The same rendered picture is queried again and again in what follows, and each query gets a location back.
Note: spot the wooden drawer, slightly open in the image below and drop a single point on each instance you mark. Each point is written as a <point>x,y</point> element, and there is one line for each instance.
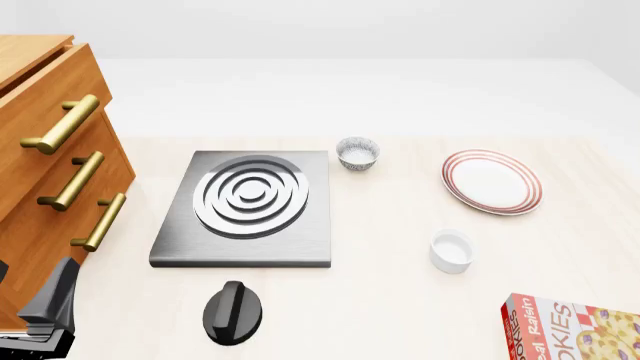
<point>45,90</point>

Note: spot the round black stove knob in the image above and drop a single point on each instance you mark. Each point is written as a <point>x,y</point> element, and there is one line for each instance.
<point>232,315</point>

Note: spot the small patterned black bowl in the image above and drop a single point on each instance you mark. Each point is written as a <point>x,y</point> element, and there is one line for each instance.
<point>357,153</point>

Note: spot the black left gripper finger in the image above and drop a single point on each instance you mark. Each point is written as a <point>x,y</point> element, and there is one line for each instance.
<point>3,270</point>
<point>57,296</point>

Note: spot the red cookies box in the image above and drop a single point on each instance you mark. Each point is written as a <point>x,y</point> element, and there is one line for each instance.
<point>555,330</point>

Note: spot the flat stove plate with rings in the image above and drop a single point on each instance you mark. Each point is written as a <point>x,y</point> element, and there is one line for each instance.
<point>250,247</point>

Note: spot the white plate with red rings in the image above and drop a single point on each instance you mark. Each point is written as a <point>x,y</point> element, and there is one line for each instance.
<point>492,183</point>

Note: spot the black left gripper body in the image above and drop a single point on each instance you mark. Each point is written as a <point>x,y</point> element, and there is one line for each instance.
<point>45,345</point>

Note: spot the wooden cabinet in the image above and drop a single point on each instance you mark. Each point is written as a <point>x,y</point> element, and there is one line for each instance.
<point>30,48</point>

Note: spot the white ramekin bowl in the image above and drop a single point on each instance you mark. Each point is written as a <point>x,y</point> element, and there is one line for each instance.
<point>451,251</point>

